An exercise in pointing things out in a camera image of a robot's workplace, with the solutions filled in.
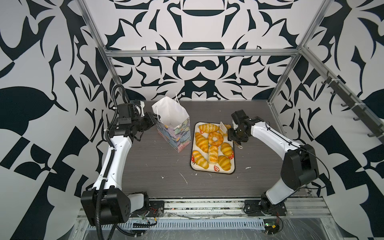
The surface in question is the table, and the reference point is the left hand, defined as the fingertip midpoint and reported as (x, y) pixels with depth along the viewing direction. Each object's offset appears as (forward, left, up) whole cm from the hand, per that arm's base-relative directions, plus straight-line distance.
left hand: (158, 114), depth 77 cm
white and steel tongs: (+2, -36, -17) cm, 40 cm away
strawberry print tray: (-18, -29, -27) cm, 44 cm away
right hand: (-4, -40, -17) cm, 44 cm away
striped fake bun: (-8, -38, -24) cm, 45 cm away
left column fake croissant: (-3, -23, -24) cm, 33 cm away
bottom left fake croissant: (-14, -21, -24) cm, 35 cm away
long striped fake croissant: (+7, -28, -23) cm, 37 cm away
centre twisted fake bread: (-13, -29, -23) cm, 39 cm away
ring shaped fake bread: (+1, -32, -27) cm, 42 cm away
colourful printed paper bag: (-6, -8, -1) cm, 10 cm away
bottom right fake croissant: (-17, -35, -23) cm, 45 cm away
